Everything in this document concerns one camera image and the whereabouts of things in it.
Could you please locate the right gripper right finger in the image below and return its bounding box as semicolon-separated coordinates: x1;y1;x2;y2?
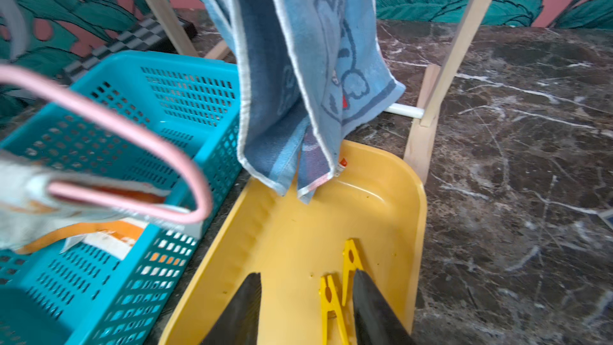
352;270;416;345

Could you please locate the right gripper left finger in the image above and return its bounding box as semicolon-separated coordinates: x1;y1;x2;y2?
201;272;262;344

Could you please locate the yellow clothespin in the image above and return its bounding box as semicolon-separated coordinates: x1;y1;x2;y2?
341;239;365;307
319;274;350;345

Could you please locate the pink wire hanger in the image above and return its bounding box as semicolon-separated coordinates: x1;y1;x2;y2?
1;57;214;225

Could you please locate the white orange lion towel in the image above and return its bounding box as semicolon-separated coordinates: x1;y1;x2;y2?
1;151;190;254

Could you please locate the yellow plastic tray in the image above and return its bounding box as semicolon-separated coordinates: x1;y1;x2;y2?
160;142;427;344

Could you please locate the wooden clothes rack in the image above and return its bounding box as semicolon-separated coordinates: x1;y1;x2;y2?
145;0;493;183

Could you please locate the blue towel right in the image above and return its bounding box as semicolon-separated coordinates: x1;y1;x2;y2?
201;0;405;203

